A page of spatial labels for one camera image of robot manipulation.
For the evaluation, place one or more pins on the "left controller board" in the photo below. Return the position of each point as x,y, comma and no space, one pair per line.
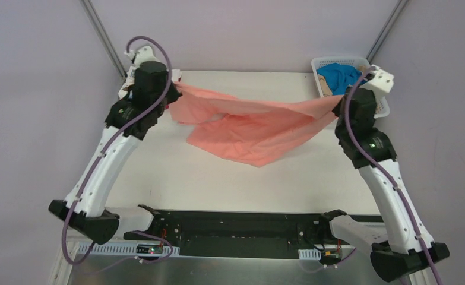
145,249

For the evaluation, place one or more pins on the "right controller board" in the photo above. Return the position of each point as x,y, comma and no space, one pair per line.
330,257

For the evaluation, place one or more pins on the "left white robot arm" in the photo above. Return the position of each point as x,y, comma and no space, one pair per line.
129,119

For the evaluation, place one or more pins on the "folded white printed t shirt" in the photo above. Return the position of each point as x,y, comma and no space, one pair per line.
176,77

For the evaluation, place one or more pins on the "blue t shirt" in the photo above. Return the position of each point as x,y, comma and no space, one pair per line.
340,78

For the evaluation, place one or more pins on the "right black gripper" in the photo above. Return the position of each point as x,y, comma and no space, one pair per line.
338,108

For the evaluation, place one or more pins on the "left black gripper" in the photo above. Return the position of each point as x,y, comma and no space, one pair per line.
172,94

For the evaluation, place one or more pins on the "right aluminium frame post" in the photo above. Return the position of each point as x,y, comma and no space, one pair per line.
387,28

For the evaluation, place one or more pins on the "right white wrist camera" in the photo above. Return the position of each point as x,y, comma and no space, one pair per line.
379,81

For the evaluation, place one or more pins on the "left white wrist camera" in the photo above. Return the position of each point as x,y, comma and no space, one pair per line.
141,55

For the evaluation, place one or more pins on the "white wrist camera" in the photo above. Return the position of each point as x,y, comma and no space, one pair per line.
379,81
141,55

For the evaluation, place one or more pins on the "left aluminium frame post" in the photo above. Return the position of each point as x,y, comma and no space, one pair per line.
103,36

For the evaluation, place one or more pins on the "aluminium frame post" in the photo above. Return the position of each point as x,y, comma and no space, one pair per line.
387,28
103,36

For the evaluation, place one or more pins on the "controller board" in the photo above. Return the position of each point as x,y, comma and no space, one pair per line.
145,249
330,257

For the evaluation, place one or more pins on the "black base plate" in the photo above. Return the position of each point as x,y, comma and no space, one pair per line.
239,234

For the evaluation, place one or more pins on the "pink t shirt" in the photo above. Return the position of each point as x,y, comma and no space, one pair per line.
253,132

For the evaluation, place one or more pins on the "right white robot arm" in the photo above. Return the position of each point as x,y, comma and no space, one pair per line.
406,247

